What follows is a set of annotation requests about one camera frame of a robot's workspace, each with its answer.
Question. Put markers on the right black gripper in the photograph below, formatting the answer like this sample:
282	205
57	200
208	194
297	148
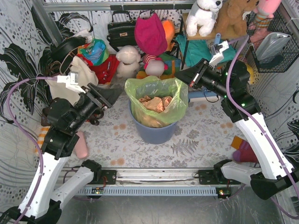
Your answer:
197	76

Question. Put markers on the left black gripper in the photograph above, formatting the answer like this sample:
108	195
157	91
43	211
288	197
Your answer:
98	97

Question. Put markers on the blue floor squeegee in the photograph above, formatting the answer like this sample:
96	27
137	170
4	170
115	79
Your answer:
203	94

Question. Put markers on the green trash bag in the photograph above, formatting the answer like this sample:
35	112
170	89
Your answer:
155	87

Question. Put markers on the blue trash bin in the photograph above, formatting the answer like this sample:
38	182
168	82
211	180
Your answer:
152	135

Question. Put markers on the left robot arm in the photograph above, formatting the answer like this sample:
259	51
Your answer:
43	204

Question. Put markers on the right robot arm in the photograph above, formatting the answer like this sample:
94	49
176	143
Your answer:
244	111

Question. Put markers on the rainbow striped bag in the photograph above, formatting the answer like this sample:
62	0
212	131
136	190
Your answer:
173	66

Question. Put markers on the cream canvas tote bag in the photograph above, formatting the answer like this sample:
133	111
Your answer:
85	76

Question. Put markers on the colourful printed bag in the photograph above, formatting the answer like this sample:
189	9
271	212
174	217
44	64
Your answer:
94	53

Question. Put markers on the magenta fabric bag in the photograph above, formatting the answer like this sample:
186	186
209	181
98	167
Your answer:
150	35

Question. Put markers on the red cloth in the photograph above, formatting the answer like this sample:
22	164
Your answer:
106	71

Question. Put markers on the teal folded cloth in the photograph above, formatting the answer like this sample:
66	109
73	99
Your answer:
198	49

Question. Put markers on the pink white plush doll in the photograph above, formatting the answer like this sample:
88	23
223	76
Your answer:
154	66

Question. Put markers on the crumpled brown paper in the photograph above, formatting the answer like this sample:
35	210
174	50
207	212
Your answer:
155	104

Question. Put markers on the white plush sheep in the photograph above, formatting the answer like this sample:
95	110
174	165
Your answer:
129	59

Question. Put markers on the orange plush toy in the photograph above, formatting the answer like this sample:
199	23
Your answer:
169	30

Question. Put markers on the yellow plush duck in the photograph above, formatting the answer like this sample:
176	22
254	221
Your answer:
251	72

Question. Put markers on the pink glasses case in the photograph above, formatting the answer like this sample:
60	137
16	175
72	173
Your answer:
81	149

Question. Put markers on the black leather handbag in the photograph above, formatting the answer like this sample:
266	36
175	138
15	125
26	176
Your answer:
121	34

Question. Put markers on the white plush dog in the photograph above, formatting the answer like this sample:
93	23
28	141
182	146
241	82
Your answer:
202	17

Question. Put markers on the black hat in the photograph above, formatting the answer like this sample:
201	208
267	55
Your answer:
60	52

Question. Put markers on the orange checkered cloth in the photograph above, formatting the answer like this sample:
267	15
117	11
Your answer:
40	141

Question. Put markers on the brown teddy bear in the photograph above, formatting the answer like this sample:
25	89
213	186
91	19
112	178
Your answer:
231	14

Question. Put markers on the silver foil pouch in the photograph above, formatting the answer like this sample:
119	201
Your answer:
272	45

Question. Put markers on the red purple sock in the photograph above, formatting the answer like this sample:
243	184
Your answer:
243	151

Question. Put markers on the pink plush toy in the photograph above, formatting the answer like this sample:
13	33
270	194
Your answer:
265	9

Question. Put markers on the brown leather strap bag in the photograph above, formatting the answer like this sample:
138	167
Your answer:
93	119

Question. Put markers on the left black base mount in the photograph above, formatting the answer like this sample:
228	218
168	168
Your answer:
107	175

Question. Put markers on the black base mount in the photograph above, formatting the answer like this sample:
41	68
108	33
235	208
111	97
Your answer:
212	177
107	175

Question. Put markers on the aluminium front rail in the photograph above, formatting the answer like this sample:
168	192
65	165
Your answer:
187	176

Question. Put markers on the black wire basket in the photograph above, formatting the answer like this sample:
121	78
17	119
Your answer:
258	31

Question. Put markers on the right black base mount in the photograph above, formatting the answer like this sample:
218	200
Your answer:
212	177

